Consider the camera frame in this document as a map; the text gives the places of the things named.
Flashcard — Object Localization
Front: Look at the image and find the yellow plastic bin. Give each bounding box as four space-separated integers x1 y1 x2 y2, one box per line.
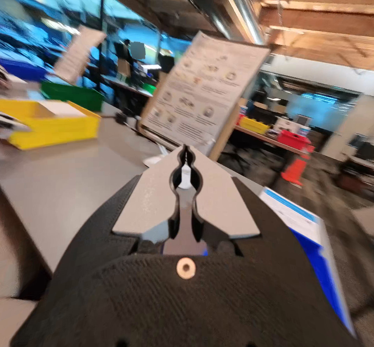
0 99 101 150

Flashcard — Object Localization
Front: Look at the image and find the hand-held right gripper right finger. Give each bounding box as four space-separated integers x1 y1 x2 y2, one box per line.
186 145 261 241

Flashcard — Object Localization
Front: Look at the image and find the wooden backing board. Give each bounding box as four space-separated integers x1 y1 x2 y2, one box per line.
137 97 246 162

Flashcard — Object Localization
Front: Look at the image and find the printed instruction sheet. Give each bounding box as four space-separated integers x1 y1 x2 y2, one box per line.
140 31 271 149

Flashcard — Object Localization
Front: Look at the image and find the grey desk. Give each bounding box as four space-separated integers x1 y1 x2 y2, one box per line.
0 101 263 274

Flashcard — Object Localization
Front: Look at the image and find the metal ventilation duct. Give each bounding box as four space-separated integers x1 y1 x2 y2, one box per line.
213 0 265 45

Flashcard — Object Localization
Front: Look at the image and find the blue plastic bin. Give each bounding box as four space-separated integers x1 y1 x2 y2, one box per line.
288 224 357 339

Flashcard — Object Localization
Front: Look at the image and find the blue and white paper sheet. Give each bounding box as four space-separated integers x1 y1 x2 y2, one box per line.
259 188 322 247

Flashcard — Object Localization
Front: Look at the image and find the person's leg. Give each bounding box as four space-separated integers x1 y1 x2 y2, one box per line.
0 297 38 347

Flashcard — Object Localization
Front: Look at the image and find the orange traffic cone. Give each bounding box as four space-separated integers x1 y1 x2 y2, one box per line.
281 145 316 187

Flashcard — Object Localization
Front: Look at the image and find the green plastic bin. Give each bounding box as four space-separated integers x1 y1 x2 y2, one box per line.
41 81 105 112

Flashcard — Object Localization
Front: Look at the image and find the small yellow bin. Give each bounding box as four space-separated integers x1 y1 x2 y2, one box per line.
240 116 271 135

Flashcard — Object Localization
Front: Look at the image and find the red plastic bin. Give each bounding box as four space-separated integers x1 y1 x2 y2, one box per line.
277 130 312 152

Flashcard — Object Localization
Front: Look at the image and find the hanging instruction sheet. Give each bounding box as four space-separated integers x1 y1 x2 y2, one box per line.
54 25 106 86

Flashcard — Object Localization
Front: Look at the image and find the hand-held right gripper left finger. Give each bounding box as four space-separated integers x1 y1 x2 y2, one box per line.
111 145 186 237

